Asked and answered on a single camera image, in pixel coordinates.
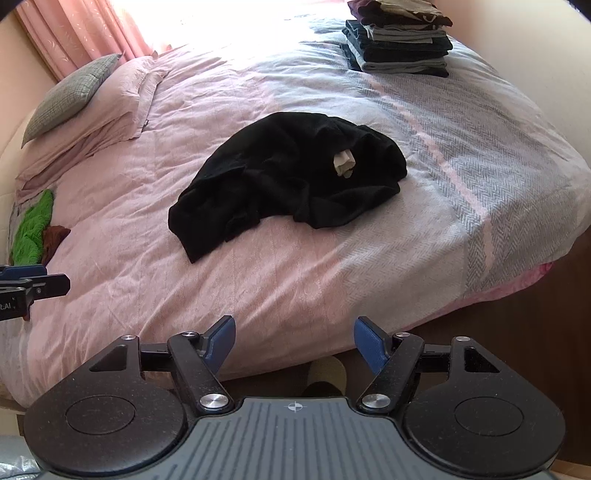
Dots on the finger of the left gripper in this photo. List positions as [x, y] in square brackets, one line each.
[8, 273]
[18, 295]

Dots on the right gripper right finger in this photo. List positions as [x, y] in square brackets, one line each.
[457, 406]

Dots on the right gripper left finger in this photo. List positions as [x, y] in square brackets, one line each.
[124, 411]

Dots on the black garment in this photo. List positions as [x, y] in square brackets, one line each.
[320, 170]

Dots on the green cloth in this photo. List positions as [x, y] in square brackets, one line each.
[27, 247]

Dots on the brown cloth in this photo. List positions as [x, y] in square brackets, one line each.
[52, 237]

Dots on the beige bed headboard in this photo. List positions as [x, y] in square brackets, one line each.
[11, 156]

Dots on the beige slipper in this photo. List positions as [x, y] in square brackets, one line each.
[326, 378]

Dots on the grey checked pillow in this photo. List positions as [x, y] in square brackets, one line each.
[69, 96]

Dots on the pink pillow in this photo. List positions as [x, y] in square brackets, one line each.
[116, 113]

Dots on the pink bed duvet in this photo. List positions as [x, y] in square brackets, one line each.
[493, 195]

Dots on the left pink curtain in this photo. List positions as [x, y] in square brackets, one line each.
[70, 34]

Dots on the stack of folded clothes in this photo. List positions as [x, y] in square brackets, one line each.
[397, 37]

